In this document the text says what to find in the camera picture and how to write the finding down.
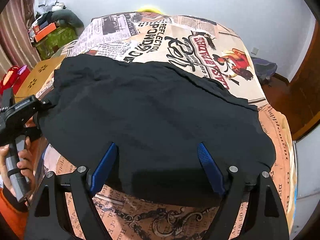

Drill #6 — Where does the orange left sleeve forearm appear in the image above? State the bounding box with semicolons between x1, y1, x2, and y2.
0;186;28;240

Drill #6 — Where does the black zip jacket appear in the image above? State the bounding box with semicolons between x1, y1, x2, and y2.
37;54;276;207

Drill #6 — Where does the newspaper print bed blanket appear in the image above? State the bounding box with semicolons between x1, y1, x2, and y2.
53;12;297;239

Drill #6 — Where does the left hand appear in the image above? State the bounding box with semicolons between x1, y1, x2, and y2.
1;137;36;204

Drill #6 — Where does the orange flat box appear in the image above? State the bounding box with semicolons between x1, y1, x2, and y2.
34;23;56;42

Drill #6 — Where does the striped brown curtain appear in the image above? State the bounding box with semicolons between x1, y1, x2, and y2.
1;0;41;77

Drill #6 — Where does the yellow curved headboard toy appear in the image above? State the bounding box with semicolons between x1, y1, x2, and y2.
136;4;165;15

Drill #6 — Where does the red plush toy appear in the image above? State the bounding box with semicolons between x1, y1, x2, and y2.
0;65;30;95

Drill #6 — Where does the green patterned storage box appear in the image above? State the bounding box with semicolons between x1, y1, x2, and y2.
35;25;77;60

